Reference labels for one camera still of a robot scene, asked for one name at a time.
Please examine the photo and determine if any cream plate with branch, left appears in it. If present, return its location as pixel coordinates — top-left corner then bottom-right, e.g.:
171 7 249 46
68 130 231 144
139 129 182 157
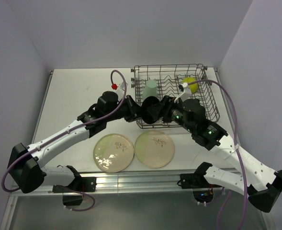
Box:
93 133 134 173

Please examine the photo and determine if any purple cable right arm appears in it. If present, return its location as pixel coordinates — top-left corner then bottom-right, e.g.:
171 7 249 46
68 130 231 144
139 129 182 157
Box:
182 80 249 230

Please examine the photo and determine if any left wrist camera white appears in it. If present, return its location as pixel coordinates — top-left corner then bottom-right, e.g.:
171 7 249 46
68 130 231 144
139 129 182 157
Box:
115 82 128 97

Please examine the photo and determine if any pale green plastic cup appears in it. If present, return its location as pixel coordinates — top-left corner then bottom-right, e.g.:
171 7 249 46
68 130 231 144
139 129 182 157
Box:
142 80 158 100

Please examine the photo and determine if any grey wire dish rack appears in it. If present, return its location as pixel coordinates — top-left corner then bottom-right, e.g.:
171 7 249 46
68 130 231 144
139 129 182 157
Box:
131 64 220 122

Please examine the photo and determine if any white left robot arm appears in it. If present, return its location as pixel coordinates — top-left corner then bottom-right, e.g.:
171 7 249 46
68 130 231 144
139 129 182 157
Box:
7 91 142 194

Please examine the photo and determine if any black bowl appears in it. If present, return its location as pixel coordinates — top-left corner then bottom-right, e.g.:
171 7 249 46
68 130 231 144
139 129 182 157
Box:
141 96 159 125

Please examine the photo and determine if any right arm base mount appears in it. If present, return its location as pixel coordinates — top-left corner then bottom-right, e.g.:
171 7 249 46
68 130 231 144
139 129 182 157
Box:
177 173 218 204

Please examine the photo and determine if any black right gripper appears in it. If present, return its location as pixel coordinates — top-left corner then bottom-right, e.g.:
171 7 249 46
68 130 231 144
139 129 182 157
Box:
146 95 194 133

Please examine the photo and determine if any lime green bowl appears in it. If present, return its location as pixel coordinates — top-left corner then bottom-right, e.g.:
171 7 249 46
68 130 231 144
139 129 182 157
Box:
180 77 199 93

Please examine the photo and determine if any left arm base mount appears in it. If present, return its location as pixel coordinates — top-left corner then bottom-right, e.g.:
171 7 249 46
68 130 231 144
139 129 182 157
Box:
52 177 97 207

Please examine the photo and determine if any aluminium rail frame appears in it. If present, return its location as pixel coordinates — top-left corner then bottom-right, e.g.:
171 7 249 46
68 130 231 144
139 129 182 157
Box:
10 171 242 197

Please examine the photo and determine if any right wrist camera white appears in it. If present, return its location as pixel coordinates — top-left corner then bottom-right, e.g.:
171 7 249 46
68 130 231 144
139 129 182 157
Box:
174 82 192 103

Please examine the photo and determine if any cream plate with branch, right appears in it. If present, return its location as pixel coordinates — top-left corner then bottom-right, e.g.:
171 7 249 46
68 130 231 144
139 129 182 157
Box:
134 130 175 169

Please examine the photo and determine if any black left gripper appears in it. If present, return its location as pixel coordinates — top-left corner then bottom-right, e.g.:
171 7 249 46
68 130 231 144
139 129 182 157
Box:
105 95 150 123

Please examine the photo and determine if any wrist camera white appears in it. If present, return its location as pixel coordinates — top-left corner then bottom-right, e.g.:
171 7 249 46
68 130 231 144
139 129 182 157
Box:
174 82 192 103
115 82 128 97

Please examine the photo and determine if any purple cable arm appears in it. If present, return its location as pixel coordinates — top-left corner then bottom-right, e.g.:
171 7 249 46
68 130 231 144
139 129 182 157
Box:
1 69 128 212
182 80 249 230

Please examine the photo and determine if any cream plate with branch, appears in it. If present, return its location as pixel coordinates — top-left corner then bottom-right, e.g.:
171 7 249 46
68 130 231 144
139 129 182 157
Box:
93 133 134 173
134 130 175 169

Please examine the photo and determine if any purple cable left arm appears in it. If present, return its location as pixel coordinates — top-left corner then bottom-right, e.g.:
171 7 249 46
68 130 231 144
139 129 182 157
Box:
1 69 128 212

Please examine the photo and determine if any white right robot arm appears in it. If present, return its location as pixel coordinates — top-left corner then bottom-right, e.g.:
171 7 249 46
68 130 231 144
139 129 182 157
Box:
142 96 282 213

